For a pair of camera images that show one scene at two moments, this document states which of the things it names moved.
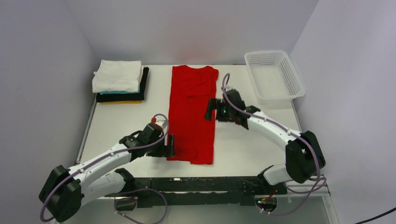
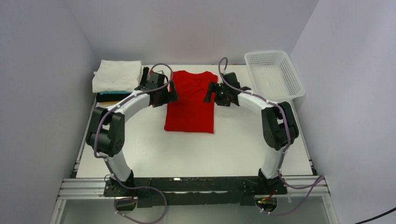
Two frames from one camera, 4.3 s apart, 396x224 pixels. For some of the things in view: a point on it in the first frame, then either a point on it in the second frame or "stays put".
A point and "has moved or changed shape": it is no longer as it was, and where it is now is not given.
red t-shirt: (191, 89) has moved or changed shape
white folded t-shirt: (115, 75) stays put
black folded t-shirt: (126, 96) stays put
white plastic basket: (274, 78) stays put
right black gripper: (214, 103) -> (212, 87)
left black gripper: (164, 151) -> (171, 96)
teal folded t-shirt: (110, 92) stays put
